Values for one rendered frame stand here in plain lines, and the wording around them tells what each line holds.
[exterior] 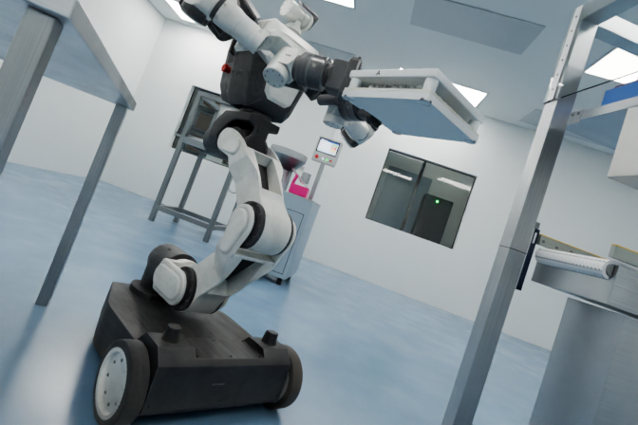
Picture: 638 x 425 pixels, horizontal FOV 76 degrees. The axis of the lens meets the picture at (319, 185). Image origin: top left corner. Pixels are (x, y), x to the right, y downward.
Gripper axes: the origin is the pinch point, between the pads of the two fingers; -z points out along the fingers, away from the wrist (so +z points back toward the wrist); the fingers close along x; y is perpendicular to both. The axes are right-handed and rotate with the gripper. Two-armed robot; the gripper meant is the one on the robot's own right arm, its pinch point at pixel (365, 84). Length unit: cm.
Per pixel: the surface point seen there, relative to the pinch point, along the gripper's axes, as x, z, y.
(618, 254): 20, -70, -16
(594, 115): -20, -61, -32
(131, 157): 39, 435, -467
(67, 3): 19, 33, 53
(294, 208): 33, 76, -232
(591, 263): 23, -67, -21
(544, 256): 24, -61, -37
